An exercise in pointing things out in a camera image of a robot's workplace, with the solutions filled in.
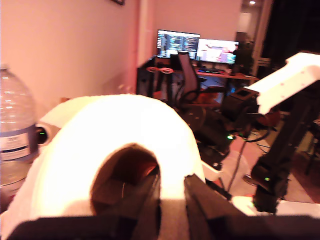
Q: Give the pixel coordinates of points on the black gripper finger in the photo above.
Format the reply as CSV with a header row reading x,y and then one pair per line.
x,y
150,202
205,202

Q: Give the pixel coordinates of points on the white paper towel roll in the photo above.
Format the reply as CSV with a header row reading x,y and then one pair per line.
x,y
112,130

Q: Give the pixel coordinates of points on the black stand with pale rings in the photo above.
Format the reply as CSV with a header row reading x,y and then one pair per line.
x,y
165,70

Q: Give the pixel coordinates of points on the black flat screen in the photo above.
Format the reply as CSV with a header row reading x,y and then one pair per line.
x,y
145,80

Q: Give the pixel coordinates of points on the wooden computer desk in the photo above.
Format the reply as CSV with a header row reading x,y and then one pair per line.
x,y
237,75

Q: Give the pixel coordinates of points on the backlit keyboard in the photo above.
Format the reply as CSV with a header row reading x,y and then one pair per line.
x,y
211,71

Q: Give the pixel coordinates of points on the black mesh office chair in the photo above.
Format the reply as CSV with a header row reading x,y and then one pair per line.
x,y
187,72

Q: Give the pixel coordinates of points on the monitor showing bright pictures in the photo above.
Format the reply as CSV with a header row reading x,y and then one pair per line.
x,y
217,51

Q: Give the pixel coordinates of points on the dark houseplant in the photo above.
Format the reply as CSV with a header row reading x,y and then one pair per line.
x,y
245,55

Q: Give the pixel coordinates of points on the monitor showing dark code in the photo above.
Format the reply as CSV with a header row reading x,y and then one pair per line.
x,y
177,43

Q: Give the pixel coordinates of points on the large clear water bottle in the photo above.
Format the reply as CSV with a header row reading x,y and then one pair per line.
x,y
15,105

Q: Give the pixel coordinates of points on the small white round camera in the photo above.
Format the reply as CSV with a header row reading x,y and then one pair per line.
x,y
52,130

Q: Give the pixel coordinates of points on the black picture frame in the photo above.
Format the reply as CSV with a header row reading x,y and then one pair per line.
x,y
117,2

